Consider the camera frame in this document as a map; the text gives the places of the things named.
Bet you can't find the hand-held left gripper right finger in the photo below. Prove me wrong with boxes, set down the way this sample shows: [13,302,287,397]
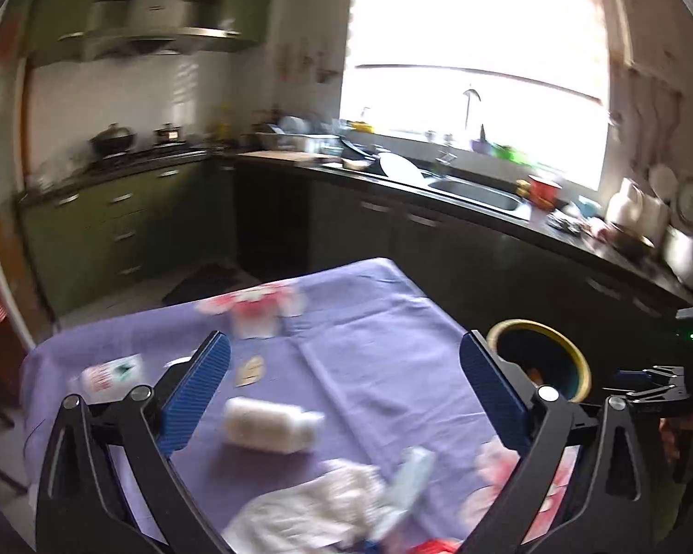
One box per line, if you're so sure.
[459,329,653,554]

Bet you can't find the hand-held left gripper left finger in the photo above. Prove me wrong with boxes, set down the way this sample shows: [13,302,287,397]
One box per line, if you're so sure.
[35,330,233,554]

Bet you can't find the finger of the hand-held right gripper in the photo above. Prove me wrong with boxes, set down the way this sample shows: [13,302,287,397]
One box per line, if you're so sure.
[626,386,693,413]
[615,365,691,387]

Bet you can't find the dark bin with yellow rim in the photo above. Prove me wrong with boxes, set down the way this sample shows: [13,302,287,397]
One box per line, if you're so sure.
[486,319,591,403]

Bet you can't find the white plastic pill bottle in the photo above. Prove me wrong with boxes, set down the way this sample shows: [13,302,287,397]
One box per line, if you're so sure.
[224,395,325,454]

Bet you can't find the white packet with printed label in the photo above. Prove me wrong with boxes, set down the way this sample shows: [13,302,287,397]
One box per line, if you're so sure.
[68,354,145,394]

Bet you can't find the light blue tube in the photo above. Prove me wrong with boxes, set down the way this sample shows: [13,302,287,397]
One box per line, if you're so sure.
[372,449,437,540]

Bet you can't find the large white paper towel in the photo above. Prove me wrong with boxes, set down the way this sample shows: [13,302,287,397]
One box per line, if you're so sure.
[224,460,389,552]

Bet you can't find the white pot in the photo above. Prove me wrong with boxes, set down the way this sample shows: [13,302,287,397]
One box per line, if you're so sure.
[664,225,693,292]

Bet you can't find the purple floral tablecloth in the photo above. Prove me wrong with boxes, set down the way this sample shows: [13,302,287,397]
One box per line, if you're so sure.
[20,257,578,554]

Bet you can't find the patterned hanging plate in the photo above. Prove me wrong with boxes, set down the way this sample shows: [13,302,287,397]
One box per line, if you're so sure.
[675,178,693,226]

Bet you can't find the black granite countertop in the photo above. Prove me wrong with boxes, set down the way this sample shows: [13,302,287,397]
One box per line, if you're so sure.
[17,147,693,324]

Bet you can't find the white jug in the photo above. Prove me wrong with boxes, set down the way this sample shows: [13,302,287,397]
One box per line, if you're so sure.
[605,178,642,226]

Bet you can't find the crumpled dark dishcloth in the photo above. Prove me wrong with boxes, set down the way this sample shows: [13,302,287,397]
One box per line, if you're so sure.
[547,211,584,235]

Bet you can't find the white hanging plate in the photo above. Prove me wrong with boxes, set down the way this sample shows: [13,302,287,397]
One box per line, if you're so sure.
[650,163,679,200]

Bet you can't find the green base cabinets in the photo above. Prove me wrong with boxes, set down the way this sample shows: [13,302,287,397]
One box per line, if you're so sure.
[17,158,237,318]

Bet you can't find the steel sink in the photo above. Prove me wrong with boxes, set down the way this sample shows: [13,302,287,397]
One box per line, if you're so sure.
[427,176,532,220]

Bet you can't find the red instant noodle cup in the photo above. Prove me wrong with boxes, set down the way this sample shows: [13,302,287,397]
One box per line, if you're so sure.
[527,174,562,211]

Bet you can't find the dark base cabinets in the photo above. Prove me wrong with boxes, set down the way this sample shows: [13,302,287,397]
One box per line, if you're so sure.
[231,156,693,359]

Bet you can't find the hanging metal ladle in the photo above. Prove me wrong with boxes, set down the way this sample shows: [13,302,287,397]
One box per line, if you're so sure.
[658,78,685,157]

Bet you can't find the gas stove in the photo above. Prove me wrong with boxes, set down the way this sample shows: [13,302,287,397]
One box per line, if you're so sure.
[86,147,209,171]

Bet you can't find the white plate by sink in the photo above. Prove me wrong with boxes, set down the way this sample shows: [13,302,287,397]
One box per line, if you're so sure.
[379,153,431,188]

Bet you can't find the green bowl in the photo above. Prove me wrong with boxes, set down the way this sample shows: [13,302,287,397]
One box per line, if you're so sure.
[491,144,532,163]

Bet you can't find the wooden cutting board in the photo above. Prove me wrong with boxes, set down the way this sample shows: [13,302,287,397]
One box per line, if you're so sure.
[239,150,330,163]

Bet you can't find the black wok with lid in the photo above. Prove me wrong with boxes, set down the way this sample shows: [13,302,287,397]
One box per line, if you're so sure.
[89,123,138,158]

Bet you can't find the dish rack with dishes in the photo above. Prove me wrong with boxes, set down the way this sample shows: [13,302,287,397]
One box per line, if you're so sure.
[254,118,341,154]

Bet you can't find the black frying pan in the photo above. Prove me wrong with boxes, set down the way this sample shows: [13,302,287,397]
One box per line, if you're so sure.
[338,135,382,163]

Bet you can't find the curved kitchen faucet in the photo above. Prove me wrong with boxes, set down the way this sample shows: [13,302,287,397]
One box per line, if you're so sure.
[462,86,481,133]

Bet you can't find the kitchen window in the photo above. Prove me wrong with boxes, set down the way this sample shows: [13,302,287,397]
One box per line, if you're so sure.
[338,0,613,191]

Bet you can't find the steel range hood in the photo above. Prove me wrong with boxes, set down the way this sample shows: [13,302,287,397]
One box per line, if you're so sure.
[81,0,237,61]

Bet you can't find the green wall cabinets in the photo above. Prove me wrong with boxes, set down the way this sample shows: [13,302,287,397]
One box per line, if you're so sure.
[26,0,278,67]

